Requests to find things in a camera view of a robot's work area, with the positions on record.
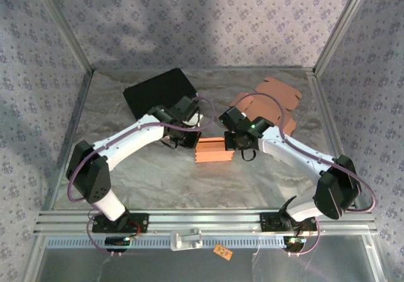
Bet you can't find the aluminium mounting rail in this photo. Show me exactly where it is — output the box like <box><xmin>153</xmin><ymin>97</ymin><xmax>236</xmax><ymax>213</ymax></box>
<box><xmin>33</xmin><ymin>209</ymin><xmax>378</xmax><ymax>235</ymax></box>

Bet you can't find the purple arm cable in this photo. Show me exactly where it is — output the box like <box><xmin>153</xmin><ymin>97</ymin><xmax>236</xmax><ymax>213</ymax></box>
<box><xmin>68</xmin><ymin>97</ymin><xmax>217</xmax><ymax>258</ymax></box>
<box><xmin>233</xmin><ymin>92</ymin><xmax>377</xmax><ymax>258</ymax></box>

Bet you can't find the orange paper tag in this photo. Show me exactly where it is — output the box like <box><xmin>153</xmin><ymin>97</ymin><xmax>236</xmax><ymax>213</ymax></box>
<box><xmin>213</xmin><ymin>244</ymin><xmax>234</xmax><ymax>260</ymax></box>

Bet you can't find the black briefcase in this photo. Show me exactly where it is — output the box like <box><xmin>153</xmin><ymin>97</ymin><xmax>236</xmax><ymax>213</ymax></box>
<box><xmin>122</xmin><ymin>68</ymin><xmax>199</xmax><ymax>122</ymax></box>

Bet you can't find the aluminium side rail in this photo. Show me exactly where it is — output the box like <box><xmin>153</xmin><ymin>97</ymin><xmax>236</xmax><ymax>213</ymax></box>
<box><xmin>307</xmin><ymin>70</ymin><xmax>357</xmax><ymax>209</ymax></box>
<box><xmin>40</xmin><ymin>70</ymin><xmax>95</xmax><ymax>212</ymax></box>

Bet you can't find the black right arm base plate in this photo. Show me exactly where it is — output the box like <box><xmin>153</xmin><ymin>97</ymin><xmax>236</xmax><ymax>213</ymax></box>
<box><xmin>260</xmin><ymin>211</ymin><xmax>318</xmax><ymax>232</ymax></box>

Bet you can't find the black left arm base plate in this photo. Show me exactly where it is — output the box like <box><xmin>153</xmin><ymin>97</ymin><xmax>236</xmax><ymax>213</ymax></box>
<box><xmin>91</xmin><ymin>213</ymin><xmax>150</xmax><ymax>234</ymax></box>

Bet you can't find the grey metal sheet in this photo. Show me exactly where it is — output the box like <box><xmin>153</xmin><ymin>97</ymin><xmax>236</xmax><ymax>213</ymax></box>
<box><xmin>40</xmin><ymin>247</ymin><xmax>376</xmax><ymax>282</ymax></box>

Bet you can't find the grey slotted cable duct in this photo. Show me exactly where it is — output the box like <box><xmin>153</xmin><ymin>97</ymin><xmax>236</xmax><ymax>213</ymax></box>
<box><xmin>45</xmin><ymin>235</ymin><xmax>285</xmax><ymax>250</ymax></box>

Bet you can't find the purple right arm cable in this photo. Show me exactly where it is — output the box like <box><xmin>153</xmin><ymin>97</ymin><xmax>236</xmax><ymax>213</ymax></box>
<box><xmin>233</xmin><ymin>92</ymin><xmax>377</xmax><ymax>258</ymax></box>

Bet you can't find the aluminium frame post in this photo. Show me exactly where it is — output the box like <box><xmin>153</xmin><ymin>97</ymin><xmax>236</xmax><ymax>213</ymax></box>
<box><xmin>314</xmin><ymin>0</ymin><xmax>375</xmax><ymax>74</ymax></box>
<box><xmin>31</xmin><ymin>0</ymin><xmax>95</xmax><ymax>72</ymax></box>

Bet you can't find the white plastic bracket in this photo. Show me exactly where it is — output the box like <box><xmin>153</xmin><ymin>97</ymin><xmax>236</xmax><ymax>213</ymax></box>
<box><xmin>169</xmin><ymin>227</ymin><xmax>203</xmax><ymax>252</ymax></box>

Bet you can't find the small black circuit board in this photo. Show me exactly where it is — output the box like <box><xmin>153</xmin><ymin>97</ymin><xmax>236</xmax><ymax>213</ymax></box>
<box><xmin>283</xmin><ymin>236</ymin><xmax>307</xmax><ymax>253</ymax></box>
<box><xmin>105</xmin><ymin>236</ymin><xmax>131</xmax><ymax>253</ymax></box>

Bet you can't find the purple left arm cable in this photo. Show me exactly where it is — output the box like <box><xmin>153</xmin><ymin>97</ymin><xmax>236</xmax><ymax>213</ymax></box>
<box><xmin>68</xmin><ymin>97</ymin><xmax>217</xmax><ymax>258</ymax></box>

